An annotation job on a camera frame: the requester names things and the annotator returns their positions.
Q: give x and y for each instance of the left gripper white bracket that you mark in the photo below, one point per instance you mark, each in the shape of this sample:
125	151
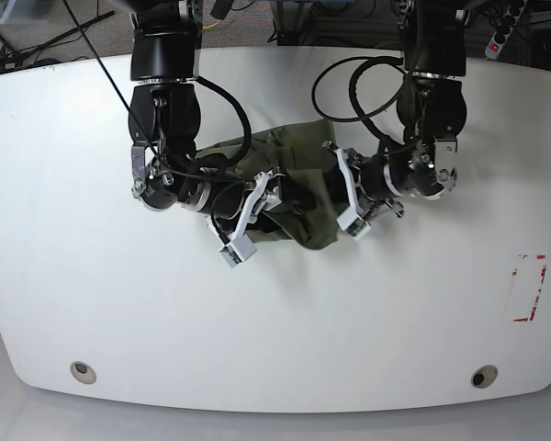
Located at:
356	219

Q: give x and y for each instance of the left table grommet hole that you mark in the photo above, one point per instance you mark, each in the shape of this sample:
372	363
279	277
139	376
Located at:
83	373

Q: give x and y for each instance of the olive green T-shirt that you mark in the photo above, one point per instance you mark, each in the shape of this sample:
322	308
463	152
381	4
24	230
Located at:
312	186

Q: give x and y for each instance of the white power strip red switch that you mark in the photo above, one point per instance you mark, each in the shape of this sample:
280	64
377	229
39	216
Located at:
503	18

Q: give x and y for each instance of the right table grommet hole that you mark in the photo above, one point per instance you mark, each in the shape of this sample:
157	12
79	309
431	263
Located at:
484	377

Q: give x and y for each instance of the table grommet hole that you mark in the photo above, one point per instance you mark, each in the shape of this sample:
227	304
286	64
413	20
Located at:
484	377
83	373

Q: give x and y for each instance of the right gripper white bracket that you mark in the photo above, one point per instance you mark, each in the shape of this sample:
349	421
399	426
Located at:
268	190

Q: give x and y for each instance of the red tape rectangle marking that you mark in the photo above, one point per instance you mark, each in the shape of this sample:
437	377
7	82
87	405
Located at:
528	278

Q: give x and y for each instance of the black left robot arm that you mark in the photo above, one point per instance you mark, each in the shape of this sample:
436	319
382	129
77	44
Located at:
417	128

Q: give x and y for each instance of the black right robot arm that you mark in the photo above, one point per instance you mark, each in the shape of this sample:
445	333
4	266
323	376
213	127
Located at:
164	121

